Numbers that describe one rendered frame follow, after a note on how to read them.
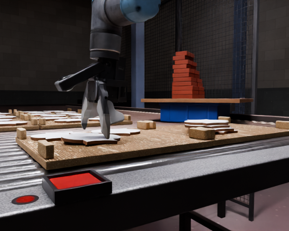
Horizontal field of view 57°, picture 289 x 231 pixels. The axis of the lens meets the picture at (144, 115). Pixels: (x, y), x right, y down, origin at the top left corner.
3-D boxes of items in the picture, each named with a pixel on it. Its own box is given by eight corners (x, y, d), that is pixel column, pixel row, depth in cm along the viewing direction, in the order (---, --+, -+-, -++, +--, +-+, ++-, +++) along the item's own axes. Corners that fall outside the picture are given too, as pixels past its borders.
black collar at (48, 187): (112, 193, 36) (112, 181, 36) (54, 205, 32) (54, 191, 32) (92, 178, 42) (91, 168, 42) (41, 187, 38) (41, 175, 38)
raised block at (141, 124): (150, 129, 91) (150, 121, 91) (146, 129, 90) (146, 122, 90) (140, 128, 96) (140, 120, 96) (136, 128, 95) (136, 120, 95)
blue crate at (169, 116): (230, 119, 153) (231, 101, 152) (218, 124, 126) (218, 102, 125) (180, 117, 167) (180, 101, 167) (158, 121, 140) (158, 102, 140)
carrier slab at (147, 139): (213, 146, 68) (213, 140, 68) (46, 170, 45) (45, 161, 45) (139, 132, 97) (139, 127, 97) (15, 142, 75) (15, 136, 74)
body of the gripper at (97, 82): (126, 105, 66) (130, 55, 65) (94, 103, 62) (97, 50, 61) (113, 102, 73) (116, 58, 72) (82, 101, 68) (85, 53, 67)
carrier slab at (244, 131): (297, 134, 91) (298, 129, 91) (213, 146, 68) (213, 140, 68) (218, 125, 120) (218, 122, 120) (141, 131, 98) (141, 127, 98)
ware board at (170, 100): (253, 101, 162) (253, 98, 161) (239, 102, 118) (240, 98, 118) (175, 101, 185) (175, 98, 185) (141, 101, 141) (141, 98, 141)
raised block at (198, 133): (209, 140, 69) (209, 129, 69) (204, 140, 68) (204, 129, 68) (193, 137, 74) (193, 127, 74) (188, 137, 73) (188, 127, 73)
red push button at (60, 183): (104, 192, 36) (104, 182, 36) (59, 201, 33) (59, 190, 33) (89, 181, 41) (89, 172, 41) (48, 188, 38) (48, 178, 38)
